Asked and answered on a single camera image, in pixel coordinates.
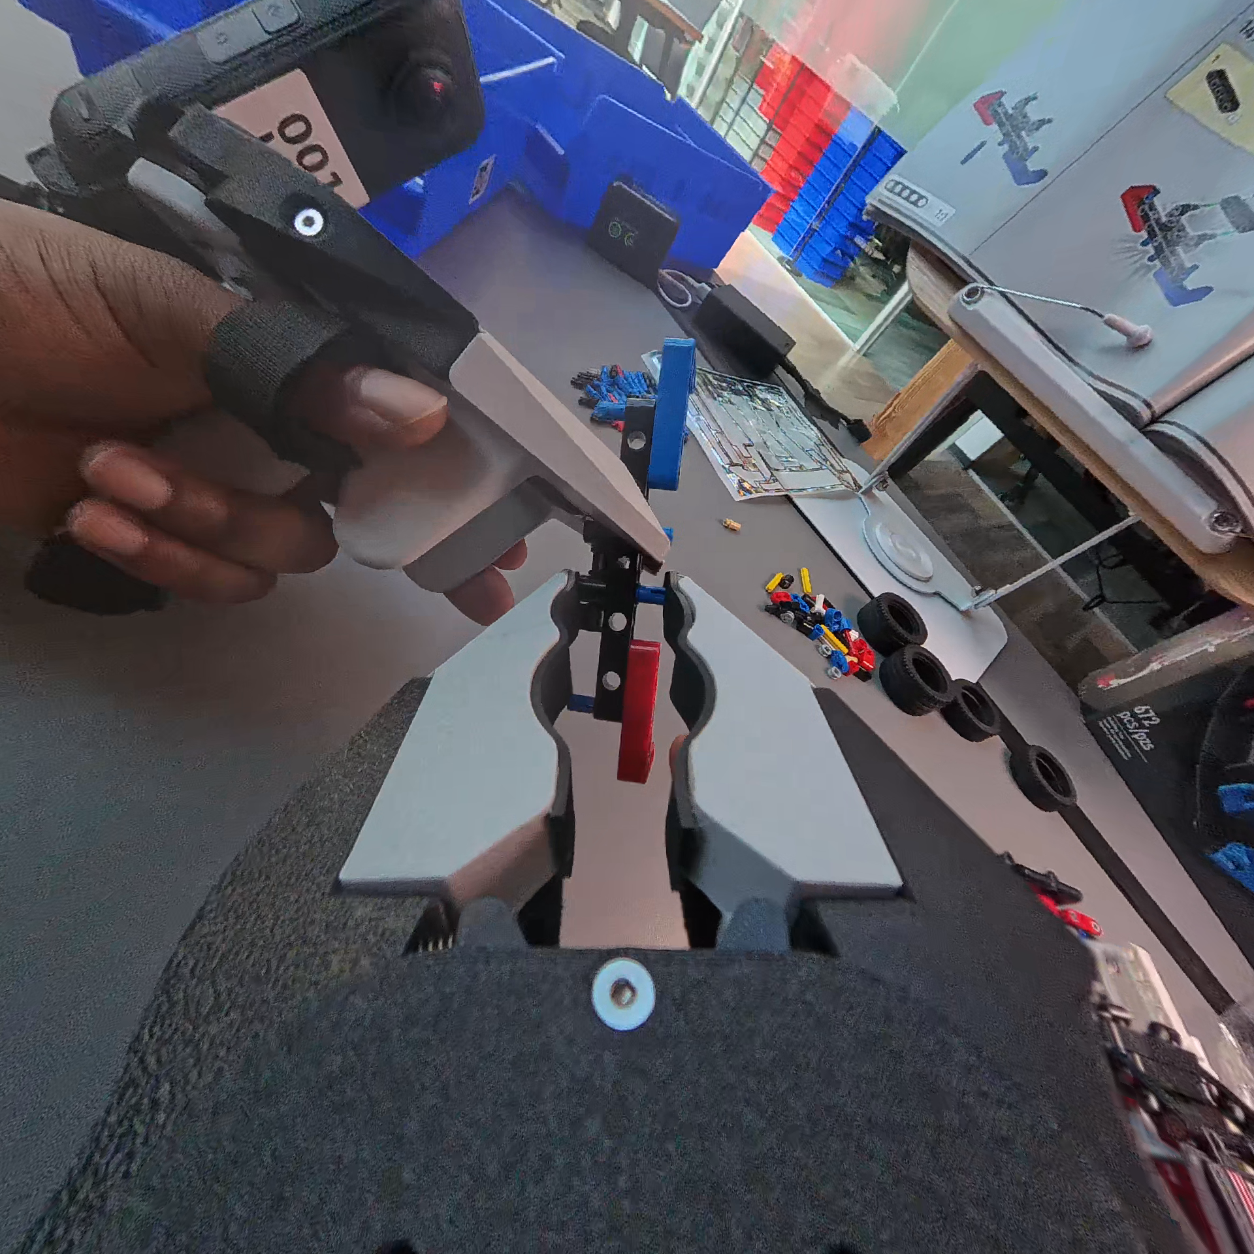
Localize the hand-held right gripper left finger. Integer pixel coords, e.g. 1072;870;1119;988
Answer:
338;570;580;948

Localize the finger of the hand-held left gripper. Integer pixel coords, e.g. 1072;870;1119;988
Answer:
447;330;674;576

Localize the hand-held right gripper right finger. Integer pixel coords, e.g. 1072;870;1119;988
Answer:
663;573;905;949

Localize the black red blue beam assembly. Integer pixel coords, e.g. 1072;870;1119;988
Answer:
565;336;701;785

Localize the partly built toy race car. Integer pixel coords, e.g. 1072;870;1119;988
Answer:
1004;851;1254;1254

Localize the grey desk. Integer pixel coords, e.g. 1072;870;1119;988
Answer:
0;0;1254;1245

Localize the person's left hand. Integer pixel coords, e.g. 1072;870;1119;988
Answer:
0;200;532;628

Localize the pile of blue red pins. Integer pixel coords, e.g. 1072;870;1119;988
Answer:
571;362;641;433

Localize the pile of mixed small pieces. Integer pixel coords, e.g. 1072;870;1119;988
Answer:
763;564;878;683

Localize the black toy tyre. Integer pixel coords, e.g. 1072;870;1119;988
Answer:
1008;743;1080;813
857;591;931;658
878;643;957;716
942;677;1004;743

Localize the shiny sticker sheet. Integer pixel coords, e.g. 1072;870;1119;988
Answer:
642;352;865;503

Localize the blue plastic bin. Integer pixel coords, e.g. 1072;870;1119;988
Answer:
372;0;775;277
18;0;189;76

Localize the black power adapter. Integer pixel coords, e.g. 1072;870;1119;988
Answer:
701;280;798;362

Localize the black case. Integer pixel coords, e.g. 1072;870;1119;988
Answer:
590;177;681;286

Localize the black toy car box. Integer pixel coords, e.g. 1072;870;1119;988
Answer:
1078;609;1254;967

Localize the shelf of red bins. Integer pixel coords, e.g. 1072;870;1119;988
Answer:
753;43;910;291

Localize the silver book stand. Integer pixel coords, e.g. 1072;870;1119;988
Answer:
790;282;1254;689

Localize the open instruction booklet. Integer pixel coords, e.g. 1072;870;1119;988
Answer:
866;0;1254;512

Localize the black power cable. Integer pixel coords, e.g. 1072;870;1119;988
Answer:
774;356;874;443

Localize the wooden post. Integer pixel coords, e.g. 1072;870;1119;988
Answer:
862;337;983;464

